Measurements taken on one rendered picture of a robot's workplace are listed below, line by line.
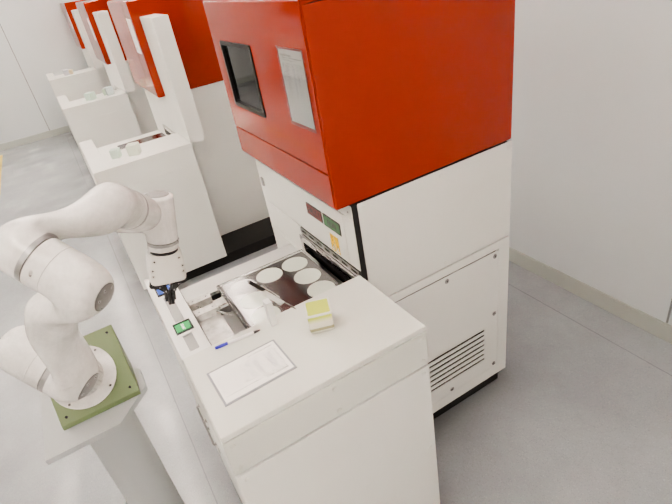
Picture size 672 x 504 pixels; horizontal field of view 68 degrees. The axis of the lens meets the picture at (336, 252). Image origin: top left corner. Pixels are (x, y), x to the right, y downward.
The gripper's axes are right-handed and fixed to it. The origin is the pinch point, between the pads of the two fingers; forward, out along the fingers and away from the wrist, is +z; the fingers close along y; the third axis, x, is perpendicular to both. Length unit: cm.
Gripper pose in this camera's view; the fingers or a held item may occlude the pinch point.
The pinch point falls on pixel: (170, 296)
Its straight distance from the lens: 154.7
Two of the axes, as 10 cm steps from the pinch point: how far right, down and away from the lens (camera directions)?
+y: -8.6, 2.0, -4.7
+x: 5.0, 3.8, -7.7
